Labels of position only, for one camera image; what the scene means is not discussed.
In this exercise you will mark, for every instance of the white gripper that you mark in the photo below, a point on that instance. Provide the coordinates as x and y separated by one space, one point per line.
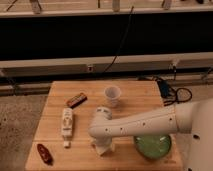
103 143

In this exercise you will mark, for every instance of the white sponge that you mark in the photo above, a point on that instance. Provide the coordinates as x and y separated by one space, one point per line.
104 150

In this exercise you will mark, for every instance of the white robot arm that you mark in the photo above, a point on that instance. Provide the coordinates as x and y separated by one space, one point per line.
194 118

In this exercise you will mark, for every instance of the white tube bottle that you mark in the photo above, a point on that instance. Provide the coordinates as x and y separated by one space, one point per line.
66 126

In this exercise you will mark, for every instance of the brown chocolate bar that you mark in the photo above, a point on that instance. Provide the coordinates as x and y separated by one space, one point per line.
76 100

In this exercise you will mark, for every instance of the green bowl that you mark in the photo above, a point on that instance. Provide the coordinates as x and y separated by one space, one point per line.
153 147

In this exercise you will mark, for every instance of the dark red oblong object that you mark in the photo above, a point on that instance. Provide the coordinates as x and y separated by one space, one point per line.
44 154

